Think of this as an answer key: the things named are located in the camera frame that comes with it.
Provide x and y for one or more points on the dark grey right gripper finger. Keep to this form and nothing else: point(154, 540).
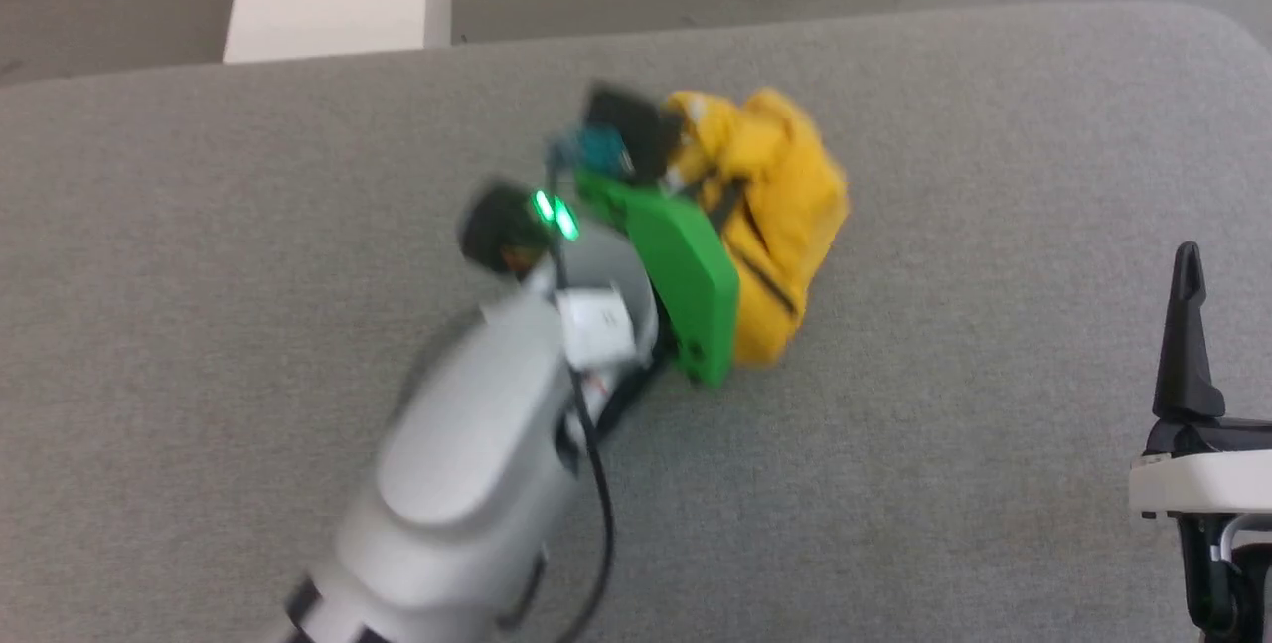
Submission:
point(1188, 365)

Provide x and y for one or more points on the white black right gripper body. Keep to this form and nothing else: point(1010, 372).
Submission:
point(1202, 484)

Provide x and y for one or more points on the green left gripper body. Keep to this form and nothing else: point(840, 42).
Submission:
point(696, 285)

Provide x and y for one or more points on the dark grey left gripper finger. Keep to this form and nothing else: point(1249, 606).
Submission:
point(726, 206)

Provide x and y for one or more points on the yellow t-shirt garment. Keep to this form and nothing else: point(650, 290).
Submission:
point(785, 186)

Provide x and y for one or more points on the white paper tag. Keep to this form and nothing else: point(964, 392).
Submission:
point(596, 325)

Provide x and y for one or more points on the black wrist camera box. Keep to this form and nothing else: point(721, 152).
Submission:
point(631, 131)

